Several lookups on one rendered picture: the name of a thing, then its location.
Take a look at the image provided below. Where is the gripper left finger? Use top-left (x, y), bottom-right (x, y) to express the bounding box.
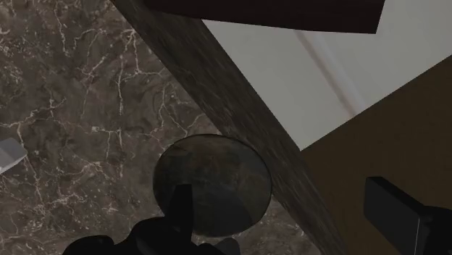
top-left (62, 183), bottom-right (227, 255)

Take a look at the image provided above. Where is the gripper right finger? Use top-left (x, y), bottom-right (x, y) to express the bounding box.
top-left (363, 176), bottom-right (452, 255)

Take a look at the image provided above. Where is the dark round plate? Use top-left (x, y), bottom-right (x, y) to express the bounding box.
top-left (152, 133), bottom-right (273, 238)

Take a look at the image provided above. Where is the light grey flat object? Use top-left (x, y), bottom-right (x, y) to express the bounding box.
top-left (0, 137), bottom-right (29, 175)

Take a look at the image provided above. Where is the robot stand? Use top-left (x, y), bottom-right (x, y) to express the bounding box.
top-left (141, 0), bottom-right (387, 35)

